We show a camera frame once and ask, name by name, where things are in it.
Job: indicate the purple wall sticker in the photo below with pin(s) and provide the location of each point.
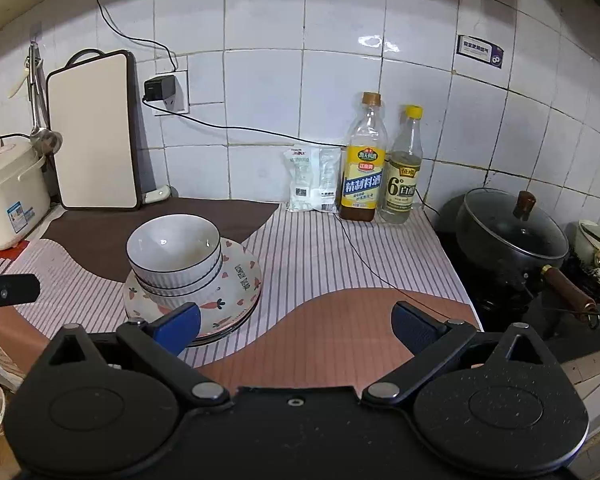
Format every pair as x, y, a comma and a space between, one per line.
480, 52

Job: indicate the striped brown table mat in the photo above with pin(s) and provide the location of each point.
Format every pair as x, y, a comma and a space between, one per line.
320, 260

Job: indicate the metal ladle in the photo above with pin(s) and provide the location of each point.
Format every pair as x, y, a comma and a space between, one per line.
42, 135

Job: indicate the cream enamel pot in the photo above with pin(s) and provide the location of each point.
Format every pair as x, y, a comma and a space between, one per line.
592, 250

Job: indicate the clear seasoning bag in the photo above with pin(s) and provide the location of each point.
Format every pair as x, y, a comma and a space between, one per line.
330, 175

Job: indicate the white wall socket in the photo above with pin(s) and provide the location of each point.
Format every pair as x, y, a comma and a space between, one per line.
181, 92

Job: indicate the white salt bag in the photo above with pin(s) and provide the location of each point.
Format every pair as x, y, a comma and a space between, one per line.
300, 180

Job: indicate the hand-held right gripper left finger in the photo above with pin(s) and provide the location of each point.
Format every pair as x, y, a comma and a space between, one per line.
181, 326

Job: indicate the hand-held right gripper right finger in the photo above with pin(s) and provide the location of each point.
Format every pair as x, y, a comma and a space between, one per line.
414, 326

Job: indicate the white rice cooker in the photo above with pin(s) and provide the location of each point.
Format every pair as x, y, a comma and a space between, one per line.
10, 195

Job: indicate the white carrot print plate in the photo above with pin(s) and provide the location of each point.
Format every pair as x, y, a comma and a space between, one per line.
240, 275

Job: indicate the black gas stove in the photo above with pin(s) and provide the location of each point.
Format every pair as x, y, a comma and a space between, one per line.
530, 320

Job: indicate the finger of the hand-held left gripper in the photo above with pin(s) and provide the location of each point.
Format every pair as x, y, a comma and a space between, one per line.
15, 290

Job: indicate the white cutting board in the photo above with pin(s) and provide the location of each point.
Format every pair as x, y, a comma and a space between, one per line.
95, 130

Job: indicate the yellow label cooking wine bottle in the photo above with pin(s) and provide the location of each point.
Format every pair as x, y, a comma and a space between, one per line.
362, 180

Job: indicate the black charger plug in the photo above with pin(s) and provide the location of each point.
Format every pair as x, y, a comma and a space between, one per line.
160, 89

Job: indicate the black pot with lid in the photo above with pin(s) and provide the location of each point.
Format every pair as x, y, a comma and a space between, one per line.
520, 260

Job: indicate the glass wok lid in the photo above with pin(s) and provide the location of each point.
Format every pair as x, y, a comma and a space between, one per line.
510, 225

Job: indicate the yellow cap vinegar bottle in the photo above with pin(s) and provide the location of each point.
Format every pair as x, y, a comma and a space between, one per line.
402, 185

